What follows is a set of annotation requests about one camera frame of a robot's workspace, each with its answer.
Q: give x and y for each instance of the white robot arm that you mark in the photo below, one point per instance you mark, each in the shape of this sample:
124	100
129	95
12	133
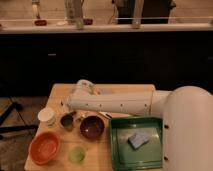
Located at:
187	114

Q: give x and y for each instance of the dark red bowl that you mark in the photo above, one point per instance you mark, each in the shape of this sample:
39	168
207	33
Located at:
92	127

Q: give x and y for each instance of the orange bowl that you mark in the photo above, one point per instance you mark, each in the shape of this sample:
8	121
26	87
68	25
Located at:
44	147

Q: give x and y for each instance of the red bowl on counter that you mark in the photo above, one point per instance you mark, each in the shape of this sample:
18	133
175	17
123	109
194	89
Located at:
40	23

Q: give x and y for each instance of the grey blue cloth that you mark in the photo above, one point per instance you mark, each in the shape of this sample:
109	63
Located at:
105	91

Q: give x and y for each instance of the metal measuring scoop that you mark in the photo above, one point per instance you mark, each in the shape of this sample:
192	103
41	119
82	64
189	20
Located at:
66	121

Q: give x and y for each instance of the blue grey sponge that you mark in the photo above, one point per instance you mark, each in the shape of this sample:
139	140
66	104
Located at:
138	138

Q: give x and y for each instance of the white cup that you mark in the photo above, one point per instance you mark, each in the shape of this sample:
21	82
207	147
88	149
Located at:
47	116

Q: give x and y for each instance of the dark red dish on counter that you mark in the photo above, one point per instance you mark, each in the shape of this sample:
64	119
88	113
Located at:
88	21

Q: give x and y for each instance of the green plastic tray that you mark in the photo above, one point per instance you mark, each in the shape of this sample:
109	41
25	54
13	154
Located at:
124	156

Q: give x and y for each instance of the small green cup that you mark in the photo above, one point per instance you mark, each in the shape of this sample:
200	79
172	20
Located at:
77	154

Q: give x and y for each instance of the black chair base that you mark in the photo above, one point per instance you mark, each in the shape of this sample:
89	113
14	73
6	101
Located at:
11	120

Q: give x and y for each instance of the white handled utensil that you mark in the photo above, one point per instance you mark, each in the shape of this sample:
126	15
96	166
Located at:
106	115

